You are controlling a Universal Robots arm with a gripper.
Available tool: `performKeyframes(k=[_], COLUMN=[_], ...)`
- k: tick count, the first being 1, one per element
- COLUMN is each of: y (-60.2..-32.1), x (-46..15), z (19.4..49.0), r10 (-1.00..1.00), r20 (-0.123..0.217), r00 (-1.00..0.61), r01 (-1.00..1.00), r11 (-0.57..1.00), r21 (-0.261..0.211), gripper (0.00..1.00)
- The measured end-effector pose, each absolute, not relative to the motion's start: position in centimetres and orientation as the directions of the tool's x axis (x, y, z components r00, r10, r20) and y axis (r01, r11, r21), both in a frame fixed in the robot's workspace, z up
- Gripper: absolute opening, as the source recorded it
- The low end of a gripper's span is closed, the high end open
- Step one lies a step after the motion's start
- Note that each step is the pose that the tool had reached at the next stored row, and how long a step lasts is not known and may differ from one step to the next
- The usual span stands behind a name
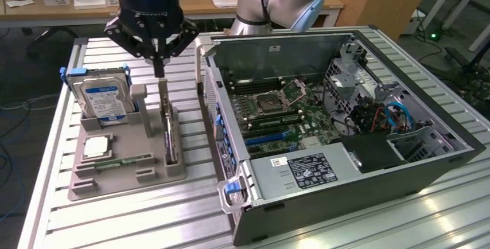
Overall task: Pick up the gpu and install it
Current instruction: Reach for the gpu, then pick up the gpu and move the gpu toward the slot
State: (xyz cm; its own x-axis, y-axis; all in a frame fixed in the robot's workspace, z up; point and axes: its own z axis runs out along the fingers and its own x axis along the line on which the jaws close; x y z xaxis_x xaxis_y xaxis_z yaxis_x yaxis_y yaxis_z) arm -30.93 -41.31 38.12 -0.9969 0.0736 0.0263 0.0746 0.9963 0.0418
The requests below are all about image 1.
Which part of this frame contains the graphics card with metal bracket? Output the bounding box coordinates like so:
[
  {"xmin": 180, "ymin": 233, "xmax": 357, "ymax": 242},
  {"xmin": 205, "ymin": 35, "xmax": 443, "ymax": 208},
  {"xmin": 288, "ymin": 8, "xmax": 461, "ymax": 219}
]
[{"xmin": 157, "ymin": 77, "xmax": 180, "ymax": 167}]

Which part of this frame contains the black chair base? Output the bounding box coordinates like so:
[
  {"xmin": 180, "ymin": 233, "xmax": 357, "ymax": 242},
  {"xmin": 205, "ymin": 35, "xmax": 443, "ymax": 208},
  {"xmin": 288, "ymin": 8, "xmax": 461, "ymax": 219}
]
[{"xmin": 21, "ymin": 26, "xmax": 80, "ymax": 59}]

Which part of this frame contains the hard disk with blue caddy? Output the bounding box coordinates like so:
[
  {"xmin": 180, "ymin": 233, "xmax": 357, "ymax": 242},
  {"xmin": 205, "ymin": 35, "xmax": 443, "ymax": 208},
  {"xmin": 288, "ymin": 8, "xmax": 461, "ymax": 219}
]
[{"xmin": 58, "ymin": 63, "xmax": 133, "ymax": 127}]

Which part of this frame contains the wooden desk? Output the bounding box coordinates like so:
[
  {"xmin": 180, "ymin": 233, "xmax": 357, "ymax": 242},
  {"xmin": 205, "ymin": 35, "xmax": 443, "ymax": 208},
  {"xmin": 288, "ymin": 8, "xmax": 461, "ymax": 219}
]
[{"xmin": 0, "ymin": 0, "xmax": 345, "ymax": 29}]

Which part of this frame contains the CPU socket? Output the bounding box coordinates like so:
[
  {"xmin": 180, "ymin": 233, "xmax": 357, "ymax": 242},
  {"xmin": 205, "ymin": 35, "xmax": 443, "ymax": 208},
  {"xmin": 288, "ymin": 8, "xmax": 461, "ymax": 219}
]
[{"xmin": 253, "ymin": 90, "xmax": 286, "ymax": 115}]

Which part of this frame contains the metal socket cover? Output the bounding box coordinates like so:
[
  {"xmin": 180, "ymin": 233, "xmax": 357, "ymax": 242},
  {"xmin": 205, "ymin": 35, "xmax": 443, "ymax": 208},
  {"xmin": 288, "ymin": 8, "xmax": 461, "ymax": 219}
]
[{"xmin": 280, "ymin": 78, "xmax": 309, "ymax": 107}]

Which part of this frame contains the RAM stick with dark chips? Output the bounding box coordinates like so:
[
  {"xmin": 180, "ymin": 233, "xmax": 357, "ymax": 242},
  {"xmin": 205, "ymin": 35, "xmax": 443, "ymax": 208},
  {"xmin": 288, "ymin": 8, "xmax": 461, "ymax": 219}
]
[{"xmin": 250, "ymin": 116, "xmax": 302, "ymax": 131}]

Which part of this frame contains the grey parts rack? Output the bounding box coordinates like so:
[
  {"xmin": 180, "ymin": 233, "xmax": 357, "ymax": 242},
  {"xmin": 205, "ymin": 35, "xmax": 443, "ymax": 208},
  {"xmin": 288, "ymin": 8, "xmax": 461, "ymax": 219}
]
[{"xmin": 66, "ymin": 82, "xmax": 188, "ymax": 201}]

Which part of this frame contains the long black expansion slot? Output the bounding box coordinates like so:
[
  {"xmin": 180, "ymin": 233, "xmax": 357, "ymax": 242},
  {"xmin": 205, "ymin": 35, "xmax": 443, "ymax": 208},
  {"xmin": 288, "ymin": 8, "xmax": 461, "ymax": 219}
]
[{"xmin": 241, "ymin": 127, "xmax": 280, "ymax": 141}]

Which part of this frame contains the silver CPU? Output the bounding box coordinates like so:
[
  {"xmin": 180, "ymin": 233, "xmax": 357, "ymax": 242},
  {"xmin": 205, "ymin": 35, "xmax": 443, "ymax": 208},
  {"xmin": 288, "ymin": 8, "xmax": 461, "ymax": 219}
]
[{"xmin": 82, "ymin": 136, "xmax": 110, "ymax": 158}]

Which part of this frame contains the blue expansion slot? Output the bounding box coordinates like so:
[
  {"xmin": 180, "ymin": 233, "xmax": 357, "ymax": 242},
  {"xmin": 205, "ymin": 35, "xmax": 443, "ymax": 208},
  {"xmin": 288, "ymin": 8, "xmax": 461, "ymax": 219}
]
[{"xmin": 244, "ymin": 133, "xmax": 288, "ymax": 148}]

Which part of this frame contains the black label sticker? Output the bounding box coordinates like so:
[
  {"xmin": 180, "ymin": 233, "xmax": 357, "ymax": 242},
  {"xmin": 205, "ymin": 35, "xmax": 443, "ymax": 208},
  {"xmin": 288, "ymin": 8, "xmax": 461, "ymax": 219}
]
[{"xmin": 214, "ymin": 139, "xmax": 234, "ymax": 181}]

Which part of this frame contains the green RAM stick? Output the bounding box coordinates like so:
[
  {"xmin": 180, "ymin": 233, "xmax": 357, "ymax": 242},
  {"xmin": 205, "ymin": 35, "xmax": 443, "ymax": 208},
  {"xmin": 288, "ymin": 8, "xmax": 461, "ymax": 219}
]
[{"xmin": 94, "ymin": 157, "xmax": 137, "ymax": 173}]

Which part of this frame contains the metal disk bay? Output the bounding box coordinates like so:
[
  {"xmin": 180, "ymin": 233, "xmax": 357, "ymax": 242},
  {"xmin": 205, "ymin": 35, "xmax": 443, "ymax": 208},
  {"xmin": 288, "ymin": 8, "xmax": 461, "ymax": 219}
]
[{"xmin": 324, "ymin": 57, "xmax": 384, "ymax": 112}]

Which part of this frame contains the green motherboard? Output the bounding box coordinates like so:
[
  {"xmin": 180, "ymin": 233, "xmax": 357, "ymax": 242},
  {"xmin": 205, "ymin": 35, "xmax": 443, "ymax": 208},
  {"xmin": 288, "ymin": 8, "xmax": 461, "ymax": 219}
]
[{"xmin": 228, "ymin": 73, "xmax": 347, "ymax": 159}]

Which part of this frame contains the wooden cabinet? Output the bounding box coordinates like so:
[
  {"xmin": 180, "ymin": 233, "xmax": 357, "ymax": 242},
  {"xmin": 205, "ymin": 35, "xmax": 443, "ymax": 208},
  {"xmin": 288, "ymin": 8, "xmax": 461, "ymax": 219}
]
[{"xmin": 319, "ymin": 0, "xmax": 439, "ymax": 40}]

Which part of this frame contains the silver power supply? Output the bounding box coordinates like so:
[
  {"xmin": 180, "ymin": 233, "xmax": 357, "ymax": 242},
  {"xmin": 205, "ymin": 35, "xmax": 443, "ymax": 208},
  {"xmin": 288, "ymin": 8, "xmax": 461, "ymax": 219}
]
[{"xmin": 246, "ymin": 142, "xmax": 363, "ymax": 201}]

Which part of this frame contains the black fan shroud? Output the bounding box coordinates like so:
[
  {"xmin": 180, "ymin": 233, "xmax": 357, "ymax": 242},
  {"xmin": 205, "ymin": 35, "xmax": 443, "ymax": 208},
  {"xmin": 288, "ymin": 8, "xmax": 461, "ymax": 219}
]
[{"xmin": 341, "ymin": 133, "xmax": 409, "ymax": 174}]

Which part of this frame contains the black PC case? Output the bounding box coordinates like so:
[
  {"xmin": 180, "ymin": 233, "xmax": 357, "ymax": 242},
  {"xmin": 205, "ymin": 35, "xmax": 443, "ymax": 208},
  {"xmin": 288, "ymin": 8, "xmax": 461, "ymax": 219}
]
[{"xmin": 193, "ymin": 25, "xmax": 487, "ymax": 247}]

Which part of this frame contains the black floor stand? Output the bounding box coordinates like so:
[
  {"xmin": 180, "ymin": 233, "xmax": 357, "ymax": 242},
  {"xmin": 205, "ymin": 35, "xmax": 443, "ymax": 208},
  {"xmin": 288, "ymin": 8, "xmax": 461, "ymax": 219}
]
[{"xmin": 443, "ymin": 45, "xmax": 490, "ymax": 104}]

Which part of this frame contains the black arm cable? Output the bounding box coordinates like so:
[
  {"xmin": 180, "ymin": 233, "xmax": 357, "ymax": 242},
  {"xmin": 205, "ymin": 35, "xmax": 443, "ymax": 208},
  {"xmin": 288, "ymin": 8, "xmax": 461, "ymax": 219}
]
[{"xmin": 253, "ymin": 0, "xmax": 273, "ymax": 28}]

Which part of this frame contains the blue floor cable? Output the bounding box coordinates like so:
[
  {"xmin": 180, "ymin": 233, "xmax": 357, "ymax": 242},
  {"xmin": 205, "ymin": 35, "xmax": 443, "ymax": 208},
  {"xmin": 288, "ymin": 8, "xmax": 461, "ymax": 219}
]
[{"xmin": 0, "ymin": 88, "xmax": 33, "ymax": 223}]

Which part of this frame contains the blue wire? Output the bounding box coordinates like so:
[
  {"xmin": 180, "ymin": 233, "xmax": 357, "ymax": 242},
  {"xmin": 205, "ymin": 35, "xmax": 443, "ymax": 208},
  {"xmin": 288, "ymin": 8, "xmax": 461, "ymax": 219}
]
[{"xmin": 384, "ymin": 102, "xmax": 415, "ymax": 131}]

